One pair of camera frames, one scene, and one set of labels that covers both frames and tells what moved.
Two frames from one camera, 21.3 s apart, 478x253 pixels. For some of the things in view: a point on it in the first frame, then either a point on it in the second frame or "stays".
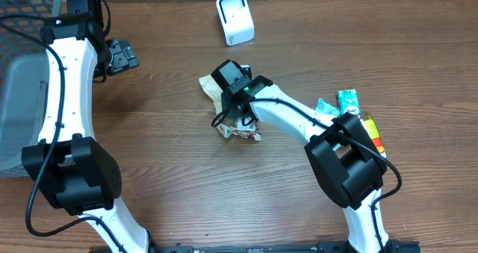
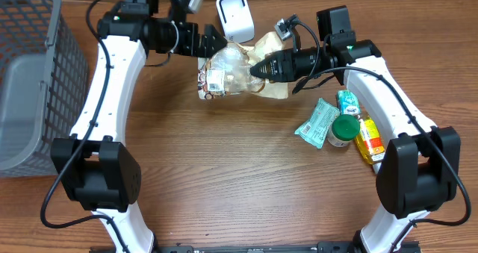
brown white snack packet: x=241 y=127 → x=228 y=72
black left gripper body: x=122 y=58 → x=184 y=48
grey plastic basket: x=23 y=8 stays
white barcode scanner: x=235 y=18 stays
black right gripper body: x=233 y=111 → x=305 y=64
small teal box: x=346 y=101 stays
